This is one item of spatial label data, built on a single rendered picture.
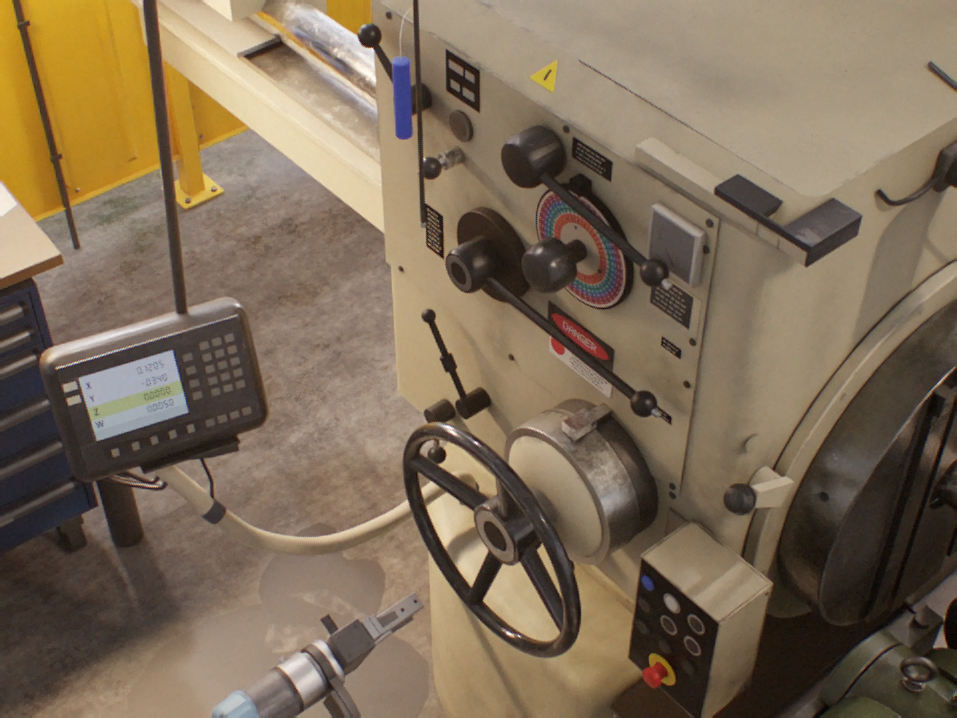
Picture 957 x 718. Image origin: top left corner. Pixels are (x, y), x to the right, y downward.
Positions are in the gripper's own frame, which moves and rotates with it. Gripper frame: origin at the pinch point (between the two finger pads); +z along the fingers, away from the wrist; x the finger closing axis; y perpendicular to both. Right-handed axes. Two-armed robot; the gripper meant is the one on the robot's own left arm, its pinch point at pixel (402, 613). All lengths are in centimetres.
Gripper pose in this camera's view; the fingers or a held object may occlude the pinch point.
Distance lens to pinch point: 215.9
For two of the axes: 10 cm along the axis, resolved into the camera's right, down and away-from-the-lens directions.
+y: -5.8, -7.9, 2.1
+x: -2.8, 4.3, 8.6
